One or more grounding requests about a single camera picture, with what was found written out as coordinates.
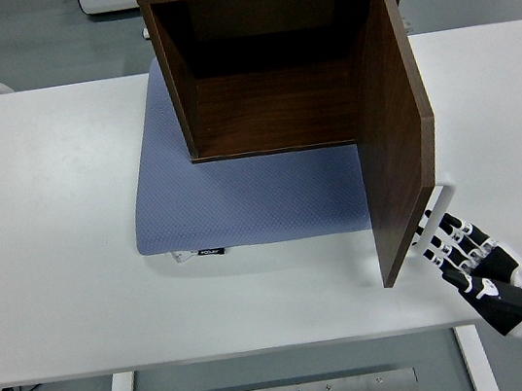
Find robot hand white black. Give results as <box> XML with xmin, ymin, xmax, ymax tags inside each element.
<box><xmin>410</xmin><ymin>196</ymin><xmax>522</xmax><ymax>384</ymax></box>

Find white cabinet door handle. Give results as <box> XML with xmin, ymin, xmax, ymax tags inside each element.
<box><xmin>398</xmin><ymin>167</ymin><xmax>467</xmax><ymax>259</ymax></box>

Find brown wooden cabinet door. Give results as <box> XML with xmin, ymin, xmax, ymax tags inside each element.
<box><xmin>334</xmin><ymin>0</ymin><xmax>459</xmax><ymax>290</ymax></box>

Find blue textured mat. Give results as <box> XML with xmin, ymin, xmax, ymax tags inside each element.
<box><xmin>109</xmin><ymin>29</ymin><xmax>375</xmax><ymax>267</ymax></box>

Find black mat label tag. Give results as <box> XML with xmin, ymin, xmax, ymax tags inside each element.
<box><xmin>197</xmin><ymin>245</ymin><xmax>228</xmax><ymax>259</ymax></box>

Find white mat label tag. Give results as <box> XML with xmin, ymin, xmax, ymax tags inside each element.
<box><xmin>170</xmin><ymin>247</ymin><xmax>201</xmax><ymax>265</ymax></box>

